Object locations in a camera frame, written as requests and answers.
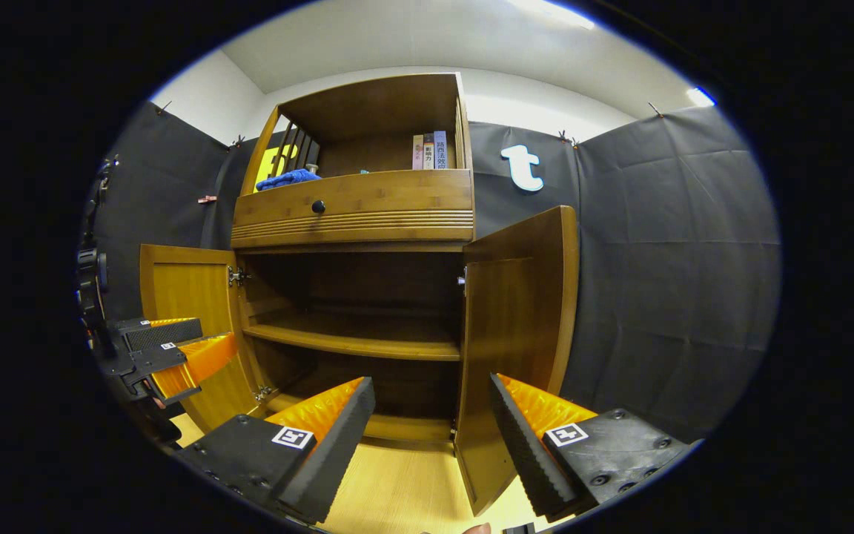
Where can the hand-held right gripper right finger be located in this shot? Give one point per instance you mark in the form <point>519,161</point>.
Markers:
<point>520,452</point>

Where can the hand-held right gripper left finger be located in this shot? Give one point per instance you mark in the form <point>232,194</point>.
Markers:
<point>338,445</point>

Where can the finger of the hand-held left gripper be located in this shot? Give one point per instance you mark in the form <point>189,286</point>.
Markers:
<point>164,334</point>
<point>201,360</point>

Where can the wooden cabinet door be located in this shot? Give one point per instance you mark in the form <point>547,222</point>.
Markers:
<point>516,334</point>
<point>190,297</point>

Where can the wooden double-door shoe cabinet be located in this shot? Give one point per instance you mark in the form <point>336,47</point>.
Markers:
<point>368,215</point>

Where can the wooden inner shelf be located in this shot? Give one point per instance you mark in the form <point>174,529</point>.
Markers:
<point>353,343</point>

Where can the blue cloth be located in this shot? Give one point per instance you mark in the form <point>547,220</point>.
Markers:
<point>286,179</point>

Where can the black backdrop cloth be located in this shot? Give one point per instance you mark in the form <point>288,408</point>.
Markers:
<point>657,259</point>

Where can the wooden drawer front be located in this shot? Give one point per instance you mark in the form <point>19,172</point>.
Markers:
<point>397,200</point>

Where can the pink book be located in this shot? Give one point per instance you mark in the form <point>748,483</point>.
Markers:
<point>418,152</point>

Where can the lavender book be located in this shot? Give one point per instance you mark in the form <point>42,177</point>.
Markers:
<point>440,150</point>

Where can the small ceiling light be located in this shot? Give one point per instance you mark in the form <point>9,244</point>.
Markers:
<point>701,97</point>

